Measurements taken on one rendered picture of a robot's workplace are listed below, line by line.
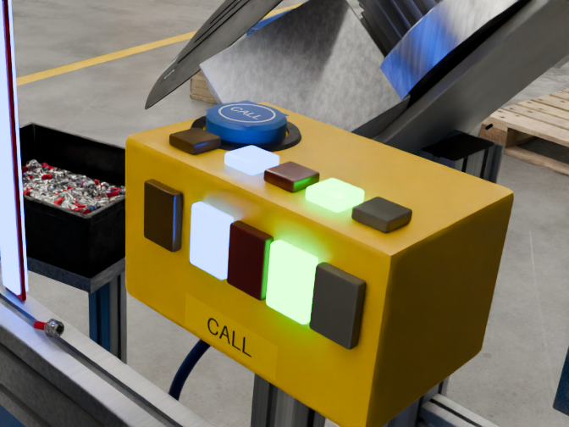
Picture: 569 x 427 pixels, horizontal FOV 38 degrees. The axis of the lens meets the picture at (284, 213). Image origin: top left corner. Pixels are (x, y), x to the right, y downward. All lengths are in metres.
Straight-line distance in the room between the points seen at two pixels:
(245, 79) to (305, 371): 0.45
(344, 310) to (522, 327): 2.12
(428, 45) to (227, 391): 1.40
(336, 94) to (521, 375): 1.55
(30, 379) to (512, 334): 1.88
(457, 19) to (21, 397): 0.46
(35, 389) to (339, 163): 0.34
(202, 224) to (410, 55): 0.40
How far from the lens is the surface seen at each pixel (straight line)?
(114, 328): 0.91
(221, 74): 0.77
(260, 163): 0.36
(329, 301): 0.32
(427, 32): 0.72
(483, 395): 2.12
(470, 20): 0.71
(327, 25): 0.78
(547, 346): 2.38
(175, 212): 0.38
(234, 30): 0.90
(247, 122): 0.40
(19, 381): 0.66
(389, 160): 0.39
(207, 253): 0.37
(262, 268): 0.35
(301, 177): 0.35
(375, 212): 0.32
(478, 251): 0.37
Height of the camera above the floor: 1.21
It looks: 25 degrees down
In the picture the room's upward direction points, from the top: 5 degrees clockwise
